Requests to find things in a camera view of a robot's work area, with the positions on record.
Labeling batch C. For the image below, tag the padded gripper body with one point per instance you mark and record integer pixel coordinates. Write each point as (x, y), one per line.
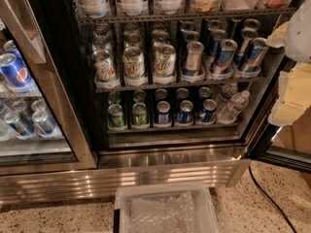
(299, 33)

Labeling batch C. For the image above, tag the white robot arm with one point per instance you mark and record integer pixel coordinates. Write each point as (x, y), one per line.
(303, 17)

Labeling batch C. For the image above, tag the open right fridge door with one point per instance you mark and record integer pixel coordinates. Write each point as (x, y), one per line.
(285, 146)

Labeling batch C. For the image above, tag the rear water bottle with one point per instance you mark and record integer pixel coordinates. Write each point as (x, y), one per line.
(226, 92)

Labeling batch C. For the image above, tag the water bottle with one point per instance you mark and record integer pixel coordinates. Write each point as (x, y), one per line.
(226, 92)
(237, 103)

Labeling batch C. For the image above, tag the front water bottle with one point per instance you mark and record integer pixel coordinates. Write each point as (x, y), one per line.
(237, 103)

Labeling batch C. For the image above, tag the stainless steel fridge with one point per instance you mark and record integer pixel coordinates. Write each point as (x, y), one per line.
(214, 153)

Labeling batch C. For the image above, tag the left glass fridge door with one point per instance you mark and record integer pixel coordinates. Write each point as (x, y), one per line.
(44, 35)

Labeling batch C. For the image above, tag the red bull can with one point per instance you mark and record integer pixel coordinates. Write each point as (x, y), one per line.
(193, 60)
(227, 49)
(253, 55)

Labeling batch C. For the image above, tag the front pepsi can right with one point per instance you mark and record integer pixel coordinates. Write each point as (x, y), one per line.
(207, 109)

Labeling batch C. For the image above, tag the front pepsi can middle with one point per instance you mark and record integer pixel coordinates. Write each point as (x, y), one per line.
(185, 112)

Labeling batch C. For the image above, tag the front right 7up can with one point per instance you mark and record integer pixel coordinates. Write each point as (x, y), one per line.
(165, 59)

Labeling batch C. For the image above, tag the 7up can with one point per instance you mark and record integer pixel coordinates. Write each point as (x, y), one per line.
(165, 59)
(104, 66)
(133, 63)

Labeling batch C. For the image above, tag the front pepsi can left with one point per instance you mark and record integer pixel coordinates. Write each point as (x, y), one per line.
(162, 112)

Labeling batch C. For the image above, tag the front green can right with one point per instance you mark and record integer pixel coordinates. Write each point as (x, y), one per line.
(139, 114)

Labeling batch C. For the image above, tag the green can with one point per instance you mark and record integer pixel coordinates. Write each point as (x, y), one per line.
(116, 117)
(139, 114)

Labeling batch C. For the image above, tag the front middle 7up can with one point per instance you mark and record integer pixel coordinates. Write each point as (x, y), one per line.
(133, 63)

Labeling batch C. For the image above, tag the clear plastic bin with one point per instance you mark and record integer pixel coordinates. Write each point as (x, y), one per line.
(204, 210)

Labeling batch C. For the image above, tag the bubble wrap sheet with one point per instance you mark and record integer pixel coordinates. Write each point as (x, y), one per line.
(174, 213)

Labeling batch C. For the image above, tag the front green can left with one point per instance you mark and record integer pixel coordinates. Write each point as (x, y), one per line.
(116, 117)

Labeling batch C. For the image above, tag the front left 7up can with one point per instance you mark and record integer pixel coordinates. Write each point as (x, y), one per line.
(104, 66)

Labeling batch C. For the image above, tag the silver can behind glass right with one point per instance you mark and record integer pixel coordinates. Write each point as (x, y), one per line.
(46, 124)

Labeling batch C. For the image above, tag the silver can behind glass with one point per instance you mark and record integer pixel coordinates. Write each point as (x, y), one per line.
(46, 124)
(14, 120)

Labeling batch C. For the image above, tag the silver can behind glass left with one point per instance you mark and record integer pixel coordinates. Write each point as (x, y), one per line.
(14, 120)

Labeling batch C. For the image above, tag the large pepsi can behind glass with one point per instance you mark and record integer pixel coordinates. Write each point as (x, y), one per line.
(14, 70)

